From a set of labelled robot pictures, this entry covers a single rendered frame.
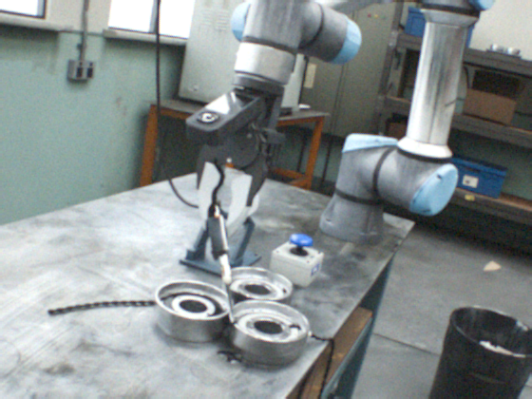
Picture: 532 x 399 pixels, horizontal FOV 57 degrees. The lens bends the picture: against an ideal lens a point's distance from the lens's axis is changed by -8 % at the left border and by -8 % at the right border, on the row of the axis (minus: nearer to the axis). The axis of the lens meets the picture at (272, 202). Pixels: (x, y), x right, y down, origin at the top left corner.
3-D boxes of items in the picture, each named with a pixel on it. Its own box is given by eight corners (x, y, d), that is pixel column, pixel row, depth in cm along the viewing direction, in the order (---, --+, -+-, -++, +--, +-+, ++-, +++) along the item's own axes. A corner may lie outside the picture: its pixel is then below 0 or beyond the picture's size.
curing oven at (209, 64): (267, 122, 287) (289, 6, 269) (176, 101, 309) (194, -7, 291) (306, 118, 343) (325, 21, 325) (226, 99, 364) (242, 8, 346)
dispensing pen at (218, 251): (219, 316, 64) (202, 193, 70) (223, 321, 68) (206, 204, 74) (237, 313, 64) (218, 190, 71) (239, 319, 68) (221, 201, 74)
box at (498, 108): (518, 130, 360) (532, 78, 349) (450, 112, 378) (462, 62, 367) (516, 127, 398) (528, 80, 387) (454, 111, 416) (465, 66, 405)
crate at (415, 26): (468, 52, 402) (475, 26, 396) (469, 48, 368) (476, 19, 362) (408, 39, 418) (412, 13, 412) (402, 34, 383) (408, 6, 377)
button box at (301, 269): (305, 289, 88) (311, 262, 86) (267, 275, 90) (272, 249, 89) (320, 274, 95) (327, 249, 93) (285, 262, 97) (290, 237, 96)
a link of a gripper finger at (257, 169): (262, 208, 69) (272, 141, 68) (256, 209, 68) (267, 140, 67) (230, 201, 71) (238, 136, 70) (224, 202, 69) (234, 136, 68)
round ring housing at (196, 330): (142, 334, 65) (145, 307, 63) (162, 299, 75) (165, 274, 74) (223, 352, 65) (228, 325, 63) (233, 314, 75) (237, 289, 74)
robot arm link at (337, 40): (317, 15, 83) (272, -7, 75) (371, 23, 76) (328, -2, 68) (304, 61, 85) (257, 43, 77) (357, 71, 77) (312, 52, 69)
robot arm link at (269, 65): (282, 49, 64) (226, 39, 67) (274, 85, 65) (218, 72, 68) (303, 61, 71) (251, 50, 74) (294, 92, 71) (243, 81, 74)
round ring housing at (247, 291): (278, 292, 85) (283, 269, 84) (296, 325, 75) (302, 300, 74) (215, 288, 82) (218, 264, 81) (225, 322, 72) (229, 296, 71)
